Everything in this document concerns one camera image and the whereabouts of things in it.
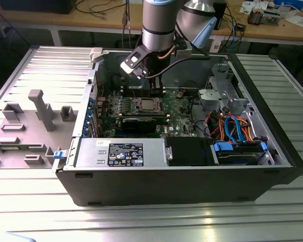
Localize black drive cover box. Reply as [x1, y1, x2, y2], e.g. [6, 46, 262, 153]
[165, 137, 214, 167]

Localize black graphics card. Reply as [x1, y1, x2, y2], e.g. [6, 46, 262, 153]
[121, 116, 157, 136]

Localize wooden desk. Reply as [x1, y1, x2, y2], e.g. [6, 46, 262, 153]
[0, 0, 303, 47]

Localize RAM slot white clips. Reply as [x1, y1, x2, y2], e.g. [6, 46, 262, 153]
[122, 91, 166, 95]
[121, 87, 167, 91]

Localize black computer box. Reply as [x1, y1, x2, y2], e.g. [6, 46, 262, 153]
[0, 0, 78, 15]

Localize hard disk blue carrier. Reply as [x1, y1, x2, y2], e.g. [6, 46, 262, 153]
[212, 141, 268, 166]

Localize metal socket cover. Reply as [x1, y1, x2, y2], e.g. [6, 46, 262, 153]
[133, 97, 165, 113]

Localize orange wire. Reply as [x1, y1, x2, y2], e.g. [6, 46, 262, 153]
[232, 114, 255, 142]

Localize black PC case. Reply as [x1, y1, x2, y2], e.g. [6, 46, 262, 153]
[52, 47, 303, 208]

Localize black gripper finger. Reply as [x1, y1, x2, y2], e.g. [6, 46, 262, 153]
[151, 82, 165, 98]

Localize black upright box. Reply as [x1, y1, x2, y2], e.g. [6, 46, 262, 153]
[215, 0, 227, 31]

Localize silver power supply unit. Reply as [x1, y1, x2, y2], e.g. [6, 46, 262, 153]
[75, 138, 167, 168]

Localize silver disk bay cage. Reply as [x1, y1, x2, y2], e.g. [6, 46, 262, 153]
[196, 63, 255, 119]

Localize white paper sheets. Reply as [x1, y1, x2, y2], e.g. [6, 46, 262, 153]
[284, 14, 303, 28]

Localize green motherboard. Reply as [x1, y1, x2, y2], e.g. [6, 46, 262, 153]
[95, 85, 208, 139]

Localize blue wire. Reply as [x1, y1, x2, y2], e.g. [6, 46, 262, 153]
[224, 116, 246, 143]

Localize CPU socket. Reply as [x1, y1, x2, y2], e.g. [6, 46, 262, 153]
[132, 96, 166, 113]

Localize grey parts rack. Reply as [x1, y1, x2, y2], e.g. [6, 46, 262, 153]
[0, 89, 79, 169]

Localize metal heatsink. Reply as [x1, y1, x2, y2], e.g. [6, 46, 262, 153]
[247, 7, 265, 26]

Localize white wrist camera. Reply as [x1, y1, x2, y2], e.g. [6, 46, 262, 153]
[120, 45, 147, 79]

